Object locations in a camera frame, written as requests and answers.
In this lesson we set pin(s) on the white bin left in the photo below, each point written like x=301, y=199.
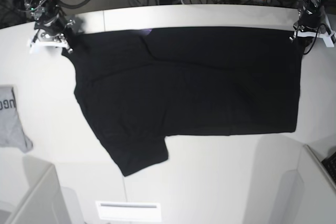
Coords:
x=44, y=201

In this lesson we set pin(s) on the white bin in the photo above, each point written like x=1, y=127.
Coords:
x=44, y=201
x=306, y=194

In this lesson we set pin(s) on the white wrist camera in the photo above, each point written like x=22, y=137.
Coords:
x=33, y=46
x=329, y=39

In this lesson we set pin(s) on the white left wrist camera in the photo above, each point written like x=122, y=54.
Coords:
x=329, y=39

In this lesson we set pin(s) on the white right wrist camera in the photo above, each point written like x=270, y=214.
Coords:
x=33, y=46

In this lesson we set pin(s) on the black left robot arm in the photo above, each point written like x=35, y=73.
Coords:
x=313, y=5

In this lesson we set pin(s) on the grey folded garment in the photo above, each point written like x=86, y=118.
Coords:
x=12, y=133

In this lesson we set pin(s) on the black T-shirt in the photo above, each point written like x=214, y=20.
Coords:
x=135, y=88

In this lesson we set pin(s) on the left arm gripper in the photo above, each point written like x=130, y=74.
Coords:
x=309, y=22

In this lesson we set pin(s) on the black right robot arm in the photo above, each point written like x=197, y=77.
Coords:
x=32, y=5

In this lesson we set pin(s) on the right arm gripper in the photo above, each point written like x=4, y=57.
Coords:
x=50, y=21

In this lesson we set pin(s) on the white bin right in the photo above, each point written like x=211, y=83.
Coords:
x=306, y=194

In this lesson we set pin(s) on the black keyboard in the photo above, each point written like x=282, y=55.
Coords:
x=330, y=166

